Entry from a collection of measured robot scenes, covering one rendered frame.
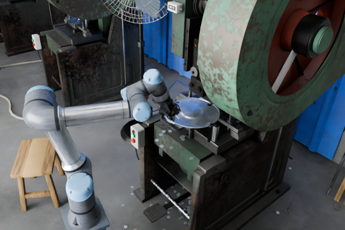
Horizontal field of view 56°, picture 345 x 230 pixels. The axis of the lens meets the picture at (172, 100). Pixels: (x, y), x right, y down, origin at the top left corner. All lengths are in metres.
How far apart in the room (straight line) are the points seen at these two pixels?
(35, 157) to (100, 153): 0.63
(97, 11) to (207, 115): 1.40
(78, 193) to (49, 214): 0.87
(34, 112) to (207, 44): 0.68
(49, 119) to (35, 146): 1.09
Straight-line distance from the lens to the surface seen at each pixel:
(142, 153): 2.02
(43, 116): 1.28
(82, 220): 1.61
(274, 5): 1.07
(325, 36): 1.30
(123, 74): 3.31
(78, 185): 1.51
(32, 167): 2.19
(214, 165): 1.64
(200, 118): 1.70
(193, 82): 1.68
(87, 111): 1.27
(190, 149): 1.71
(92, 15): 2.72
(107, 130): 2.93
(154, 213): 2.04
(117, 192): 2.38
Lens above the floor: 1.74
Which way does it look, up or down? 32 degrees down
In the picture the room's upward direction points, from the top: 2 degrees clockwise
